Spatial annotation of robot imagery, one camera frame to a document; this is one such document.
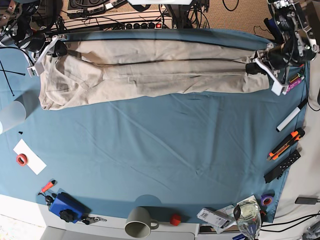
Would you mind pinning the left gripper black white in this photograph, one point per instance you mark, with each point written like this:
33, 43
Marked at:
272, 61

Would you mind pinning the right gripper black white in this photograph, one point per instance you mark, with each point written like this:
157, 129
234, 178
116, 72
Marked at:
55, 48

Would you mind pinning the beige T-shirt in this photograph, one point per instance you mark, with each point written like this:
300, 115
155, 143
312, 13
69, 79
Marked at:
100, 71

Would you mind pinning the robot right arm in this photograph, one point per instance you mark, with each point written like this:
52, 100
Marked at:
16, 32

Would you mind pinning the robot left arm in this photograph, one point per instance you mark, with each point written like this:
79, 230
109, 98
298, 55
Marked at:
297, 45

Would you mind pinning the black zip ties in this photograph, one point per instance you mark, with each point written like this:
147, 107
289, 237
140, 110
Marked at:
5, 73

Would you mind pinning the white marker black cap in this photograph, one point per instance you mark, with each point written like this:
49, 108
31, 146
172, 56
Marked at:
291, 116

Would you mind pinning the orange black utility knife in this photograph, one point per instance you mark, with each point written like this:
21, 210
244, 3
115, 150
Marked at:
287, 142

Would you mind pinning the frosted plastic cup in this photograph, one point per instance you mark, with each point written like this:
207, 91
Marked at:
12, 115

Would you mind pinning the black power strip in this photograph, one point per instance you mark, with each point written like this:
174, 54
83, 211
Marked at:
138, 25

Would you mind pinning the black remote control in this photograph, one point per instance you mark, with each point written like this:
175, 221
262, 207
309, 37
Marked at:
279, 170

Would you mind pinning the red tape roll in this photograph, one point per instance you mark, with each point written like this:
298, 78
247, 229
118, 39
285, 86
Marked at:
22, 159

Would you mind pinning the white paper sheet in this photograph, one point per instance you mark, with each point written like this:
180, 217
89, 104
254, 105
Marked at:
34, 162

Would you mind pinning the purple tape roll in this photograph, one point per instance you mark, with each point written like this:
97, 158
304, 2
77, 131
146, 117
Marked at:
267, 199

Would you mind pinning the black phone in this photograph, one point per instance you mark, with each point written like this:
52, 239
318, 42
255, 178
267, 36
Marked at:
306, 200

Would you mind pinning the wine glass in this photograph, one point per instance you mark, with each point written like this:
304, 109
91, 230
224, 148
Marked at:
248, 218

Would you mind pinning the blue box with black knob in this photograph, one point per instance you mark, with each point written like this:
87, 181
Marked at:
67, 208

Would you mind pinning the white barcode box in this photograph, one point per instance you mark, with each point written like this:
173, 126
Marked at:
216, 218

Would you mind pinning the keys with carabiner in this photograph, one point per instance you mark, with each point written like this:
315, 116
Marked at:
91, 220

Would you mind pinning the red cube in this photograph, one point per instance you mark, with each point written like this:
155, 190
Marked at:
175, 219

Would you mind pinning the grey ceramic mug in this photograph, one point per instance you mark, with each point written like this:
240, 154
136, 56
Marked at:
139, 223

